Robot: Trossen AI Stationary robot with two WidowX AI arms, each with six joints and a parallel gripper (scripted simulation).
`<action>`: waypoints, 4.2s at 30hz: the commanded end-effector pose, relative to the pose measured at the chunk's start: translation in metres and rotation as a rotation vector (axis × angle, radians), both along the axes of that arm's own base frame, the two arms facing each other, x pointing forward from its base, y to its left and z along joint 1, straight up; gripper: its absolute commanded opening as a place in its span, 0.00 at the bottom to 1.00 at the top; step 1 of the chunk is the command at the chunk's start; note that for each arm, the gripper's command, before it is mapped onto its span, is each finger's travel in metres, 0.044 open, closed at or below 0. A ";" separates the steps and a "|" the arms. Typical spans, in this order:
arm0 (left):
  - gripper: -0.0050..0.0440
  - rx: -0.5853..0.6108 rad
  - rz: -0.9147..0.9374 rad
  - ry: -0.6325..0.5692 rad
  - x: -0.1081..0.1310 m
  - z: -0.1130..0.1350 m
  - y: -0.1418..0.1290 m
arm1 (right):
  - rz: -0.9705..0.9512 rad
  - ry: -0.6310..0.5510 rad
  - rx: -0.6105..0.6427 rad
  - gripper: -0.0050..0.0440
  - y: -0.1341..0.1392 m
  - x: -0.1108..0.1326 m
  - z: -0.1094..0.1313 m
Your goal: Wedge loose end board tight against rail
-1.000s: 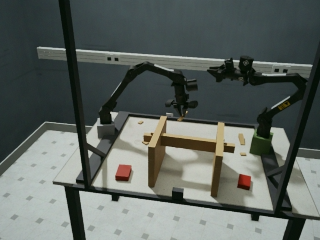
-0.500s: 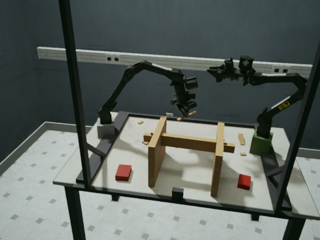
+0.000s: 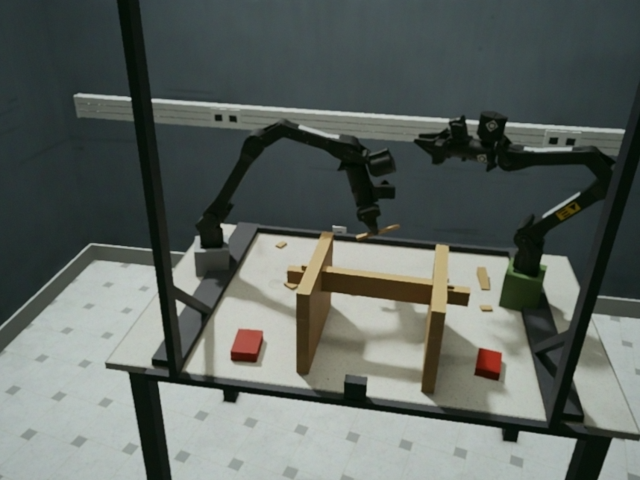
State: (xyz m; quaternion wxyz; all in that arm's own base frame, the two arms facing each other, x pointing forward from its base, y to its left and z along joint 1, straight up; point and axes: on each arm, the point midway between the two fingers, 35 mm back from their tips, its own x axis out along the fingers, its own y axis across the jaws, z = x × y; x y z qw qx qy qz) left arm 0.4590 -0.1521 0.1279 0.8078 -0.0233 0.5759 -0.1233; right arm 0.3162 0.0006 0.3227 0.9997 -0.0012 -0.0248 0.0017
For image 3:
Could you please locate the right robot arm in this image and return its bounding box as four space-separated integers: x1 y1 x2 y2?
448 111 616 277

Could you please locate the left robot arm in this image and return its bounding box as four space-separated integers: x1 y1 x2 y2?
195 119 396 249

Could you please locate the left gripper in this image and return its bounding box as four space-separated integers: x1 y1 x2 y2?
350 179 381 235

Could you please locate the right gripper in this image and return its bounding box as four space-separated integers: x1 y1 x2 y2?
413 127 475 166

